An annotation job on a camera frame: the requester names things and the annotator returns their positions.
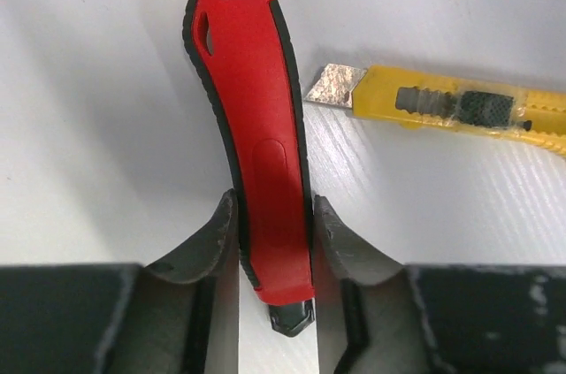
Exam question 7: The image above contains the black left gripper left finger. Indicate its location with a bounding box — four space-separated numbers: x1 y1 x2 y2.
1 190 239 373

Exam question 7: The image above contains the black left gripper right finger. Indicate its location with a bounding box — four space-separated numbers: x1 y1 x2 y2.
312 196 565 373

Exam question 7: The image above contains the red folding knife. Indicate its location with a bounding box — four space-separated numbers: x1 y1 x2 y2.
182 0 315 337

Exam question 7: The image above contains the yellow black box cutter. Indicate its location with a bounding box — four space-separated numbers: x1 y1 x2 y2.
303 64 565 156

